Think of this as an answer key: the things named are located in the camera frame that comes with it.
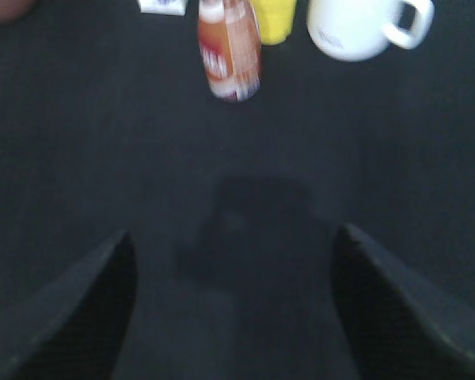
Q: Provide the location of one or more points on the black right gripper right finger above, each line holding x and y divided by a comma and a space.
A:
398, 324

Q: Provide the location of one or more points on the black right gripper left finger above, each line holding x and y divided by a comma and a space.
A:
74, 327

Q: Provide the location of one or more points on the white blueberry milk carton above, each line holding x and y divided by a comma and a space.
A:
166, 7

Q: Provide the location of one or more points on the yellow paper cup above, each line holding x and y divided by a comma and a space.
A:
276, 18

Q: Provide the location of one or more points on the brown coffee drink bottle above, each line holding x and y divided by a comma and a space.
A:
230, 47

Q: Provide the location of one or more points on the black tablecloth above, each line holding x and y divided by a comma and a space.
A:
107, 125

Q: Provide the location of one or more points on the white ceramic mug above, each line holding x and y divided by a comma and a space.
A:
353, 31

